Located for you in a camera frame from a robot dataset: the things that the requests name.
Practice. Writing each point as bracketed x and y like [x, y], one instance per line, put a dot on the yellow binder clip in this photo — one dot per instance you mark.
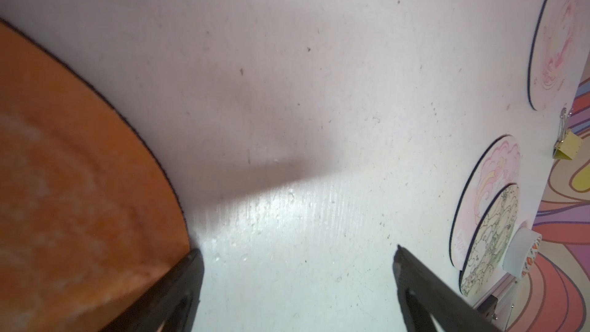
[568, 144]

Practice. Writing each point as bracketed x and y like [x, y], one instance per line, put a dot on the pink swirl coaster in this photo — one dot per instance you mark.
[559, 50]

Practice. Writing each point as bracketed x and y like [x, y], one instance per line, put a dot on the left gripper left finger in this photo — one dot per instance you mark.
[170, 304]

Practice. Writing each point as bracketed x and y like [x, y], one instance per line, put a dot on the pale pink cloud coaster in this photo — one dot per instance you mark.
[498, 166]

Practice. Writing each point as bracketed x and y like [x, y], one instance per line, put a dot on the white tape roll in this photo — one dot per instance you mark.
[521, 253]

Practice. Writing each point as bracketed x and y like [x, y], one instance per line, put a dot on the orange round coaster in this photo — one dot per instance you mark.
[88, 220]

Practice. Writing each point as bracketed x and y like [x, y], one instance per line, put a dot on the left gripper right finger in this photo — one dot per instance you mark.
[426, 302]

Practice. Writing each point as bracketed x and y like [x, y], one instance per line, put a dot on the green line-art coaster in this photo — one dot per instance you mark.
[490, 241]

